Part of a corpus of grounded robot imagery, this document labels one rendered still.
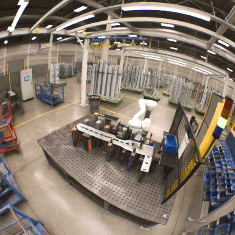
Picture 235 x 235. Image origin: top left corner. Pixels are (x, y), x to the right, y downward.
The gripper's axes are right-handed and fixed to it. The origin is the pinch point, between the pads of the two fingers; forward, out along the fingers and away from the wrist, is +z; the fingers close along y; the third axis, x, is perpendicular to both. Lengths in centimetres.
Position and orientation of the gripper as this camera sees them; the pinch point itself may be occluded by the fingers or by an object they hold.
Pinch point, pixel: (141, 144)
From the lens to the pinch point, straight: 165.9
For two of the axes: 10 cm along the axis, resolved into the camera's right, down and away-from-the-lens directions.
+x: 9.2, 2.6, -3.0
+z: -1.0, 8.9, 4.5
